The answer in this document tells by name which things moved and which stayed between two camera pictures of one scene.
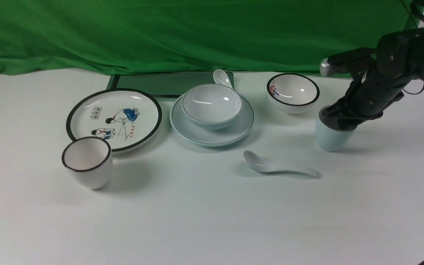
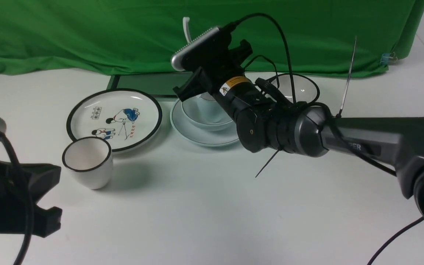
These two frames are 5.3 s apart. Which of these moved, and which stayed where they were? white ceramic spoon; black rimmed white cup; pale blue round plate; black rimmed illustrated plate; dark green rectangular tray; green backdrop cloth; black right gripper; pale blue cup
Moved: white ceramic spoon; pale blue cup; black right gripper
Stayed: dark green rectangular tray; pale blue round plate; black rimmed white cup; green backdrop cloth; black rimmed illustrated plate
